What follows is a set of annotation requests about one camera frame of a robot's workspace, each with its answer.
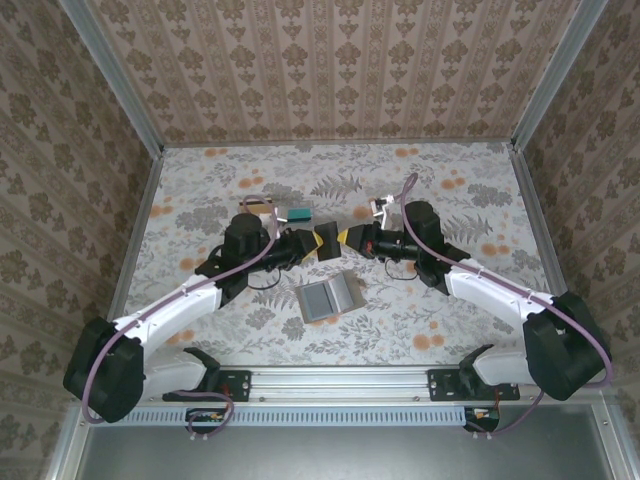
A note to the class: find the taupe leather card holder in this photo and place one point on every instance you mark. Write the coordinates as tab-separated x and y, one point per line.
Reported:
345	295

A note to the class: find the thin aluminium table edge rail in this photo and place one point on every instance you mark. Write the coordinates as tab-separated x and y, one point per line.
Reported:
340	143

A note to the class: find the aluminium table side rail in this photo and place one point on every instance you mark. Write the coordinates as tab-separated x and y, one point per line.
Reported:
138	225
542	225

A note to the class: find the wide aluminium base rail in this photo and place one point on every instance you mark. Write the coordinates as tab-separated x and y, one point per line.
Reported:
340	385

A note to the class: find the teal plastic card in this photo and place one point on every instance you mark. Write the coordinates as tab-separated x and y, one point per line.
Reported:
300	215

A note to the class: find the aluminium frame post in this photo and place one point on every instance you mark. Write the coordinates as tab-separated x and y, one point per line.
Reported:
120	80
555	75

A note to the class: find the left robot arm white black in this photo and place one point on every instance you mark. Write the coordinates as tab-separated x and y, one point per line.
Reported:
165	312

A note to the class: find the clear acrylic card organizer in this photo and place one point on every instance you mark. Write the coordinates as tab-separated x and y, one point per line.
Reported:
316	215

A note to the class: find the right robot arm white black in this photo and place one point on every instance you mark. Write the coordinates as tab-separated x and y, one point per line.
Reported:
500	290

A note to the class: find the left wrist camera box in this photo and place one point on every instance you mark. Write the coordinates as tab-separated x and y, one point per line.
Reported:
270	222

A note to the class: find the grey sheet metal panel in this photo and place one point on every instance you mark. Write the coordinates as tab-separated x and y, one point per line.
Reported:
340	455

